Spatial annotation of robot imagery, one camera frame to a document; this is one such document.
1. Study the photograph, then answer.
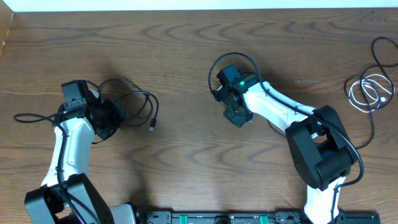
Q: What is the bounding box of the white usb cable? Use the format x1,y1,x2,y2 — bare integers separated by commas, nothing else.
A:
348,73,396,113

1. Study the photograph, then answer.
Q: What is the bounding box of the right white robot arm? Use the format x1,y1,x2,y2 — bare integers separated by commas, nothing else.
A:
211,65,363,223

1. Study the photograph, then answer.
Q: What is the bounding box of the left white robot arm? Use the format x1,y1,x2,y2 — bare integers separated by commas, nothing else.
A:
24,80,136,223

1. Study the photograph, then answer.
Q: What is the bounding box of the cardboard box edge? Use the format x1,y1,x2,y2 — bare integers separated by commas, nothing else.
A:
0,0,14,53

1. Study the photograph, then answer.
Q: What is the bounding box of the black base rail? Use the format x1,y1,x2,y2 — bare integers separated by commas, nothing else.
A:
137,211,381,224

